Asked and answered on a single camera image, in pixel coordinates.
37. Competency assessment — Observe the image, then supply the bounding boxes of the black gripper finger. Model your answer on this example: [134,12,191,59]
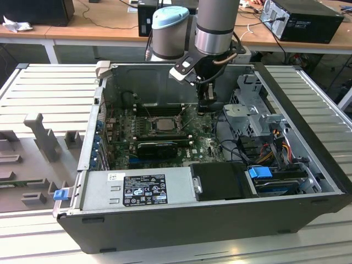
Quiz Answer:
[197,82,218,115]

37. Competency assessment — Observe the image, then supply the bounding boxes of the silver CPU plate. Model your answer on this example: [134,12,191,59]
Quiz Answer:
[152,118,179,131]

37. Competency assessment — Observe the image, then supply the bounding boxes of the CPU socket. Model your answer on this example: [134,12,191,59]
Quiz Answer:
[148,115,184,135]

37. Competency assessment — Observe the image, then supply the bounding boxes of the metal drive cage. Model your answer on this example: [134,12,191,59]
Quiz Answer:
[222,73,289,144]

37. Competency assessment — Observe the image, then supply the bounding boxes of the green motherboard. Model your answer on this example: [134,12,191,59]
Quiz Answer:
[106,106,229,170]

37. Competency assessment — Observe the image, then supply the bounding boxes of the black RAM stick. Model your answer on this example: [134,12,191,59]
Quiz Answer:
[136,104,184,111]
[135,132,188,139]

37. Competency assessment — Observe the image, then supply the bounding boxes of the small black computer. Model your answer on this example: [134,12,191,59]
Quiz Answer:
[137,0,160,38]

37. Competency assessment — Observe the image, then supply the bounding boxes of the black cylinder part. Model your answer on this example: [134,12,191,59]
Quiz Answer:
[122,92,135,108]

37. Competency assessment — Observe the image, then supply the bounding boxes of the black plastic shroud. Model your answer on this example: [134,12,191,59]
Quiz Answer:
[189,162,247,201]

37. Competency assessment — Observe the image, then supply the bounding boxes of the blue disk carrier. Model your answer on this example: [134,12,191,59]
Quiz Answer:
[247,166,273,184]

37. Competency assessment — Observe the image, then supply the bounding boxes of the grey case latch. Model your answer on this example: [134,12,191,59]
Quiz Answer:
[95,60,112,83]

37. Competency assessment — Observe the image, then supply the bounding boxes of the wooden desk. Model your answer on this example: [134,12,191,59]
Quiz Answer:
[0,0,352,64]

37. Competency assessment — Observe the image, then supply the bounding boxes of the hard disk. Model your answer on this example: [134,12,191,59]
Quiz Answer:
[254,177,307,196]

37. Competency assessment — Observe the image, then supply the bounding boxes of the black desktop PC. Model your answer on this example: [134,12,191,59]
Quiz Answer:
[260,0,345,45]

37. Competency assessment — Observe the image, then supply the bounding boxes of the black PC case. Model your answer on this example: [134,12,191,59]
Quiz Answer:
[52,60,352,255]

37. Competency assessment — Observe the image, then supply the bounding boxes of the silver power supply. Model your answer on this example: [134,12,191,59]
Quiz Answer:
[81,167,199,212]

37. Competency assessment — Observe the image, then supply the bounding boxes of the large black box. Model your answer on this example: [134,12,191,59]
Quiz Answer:
[0,0,75,28]

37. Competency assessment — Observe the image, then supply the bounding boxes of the grey parts rack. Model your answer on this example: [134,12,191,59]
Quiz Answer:
[0,112,85,214]

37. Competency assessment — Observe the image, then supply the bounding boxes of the crumpled white paper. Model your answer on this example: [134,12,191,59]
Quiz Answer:
[2,15,34,33]

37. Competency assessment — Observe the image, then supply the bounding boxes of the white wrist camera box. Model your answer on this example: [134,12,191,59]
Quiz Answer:
[169,59,199,83]

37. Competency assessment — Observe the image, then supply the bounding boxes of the white cable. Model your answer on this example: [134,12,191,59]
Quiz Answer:
[239,23,255,42]

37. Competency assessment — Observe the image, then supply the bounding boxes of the yellow and orange wires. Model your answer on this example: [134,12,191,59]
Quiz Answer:
[257,137,293,163]

